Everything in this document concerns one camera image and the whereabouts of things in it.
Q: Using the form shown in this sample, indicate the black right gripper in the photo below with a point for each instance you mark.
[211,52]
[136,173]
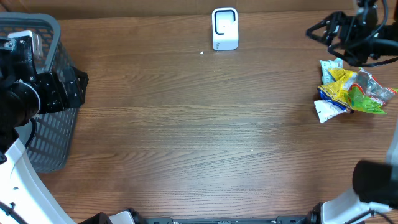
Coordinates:
[349,23]

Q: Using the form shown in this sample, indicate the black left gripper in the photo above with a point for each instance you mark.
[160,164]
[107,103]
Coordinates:
[60,100]

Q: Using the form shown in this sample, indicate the teal tissue packet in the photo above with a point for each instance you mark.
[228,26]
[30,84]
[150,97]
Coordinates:
[329,64]

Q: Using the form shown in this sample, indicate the yellow snack packet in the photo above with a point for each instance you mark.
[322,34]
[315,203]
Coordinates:
[335,92]

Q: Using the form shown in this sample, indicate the green snack packet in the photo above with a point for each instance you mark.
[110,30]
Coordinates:
[367,95]

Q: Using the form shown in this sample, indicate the white tube gold cap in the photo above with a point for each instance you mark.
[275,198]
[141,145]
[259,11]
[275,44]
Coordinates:
[327,110]

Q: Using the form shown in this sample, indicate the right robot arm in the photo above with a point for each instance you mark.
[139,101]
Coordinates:
[374,184]

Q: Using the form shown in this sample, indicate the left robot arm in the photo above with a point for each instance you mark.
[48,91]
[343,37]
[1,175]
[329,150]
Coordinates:
[24,197]

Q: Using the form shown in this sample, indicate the white barcode scanner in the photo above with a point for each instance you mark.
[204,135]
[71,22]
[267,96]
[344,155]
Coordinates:
[225,29]

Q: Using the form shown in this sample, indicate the grey plastic mesh basket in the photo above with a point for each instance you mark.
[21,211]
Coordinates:
[50,146]

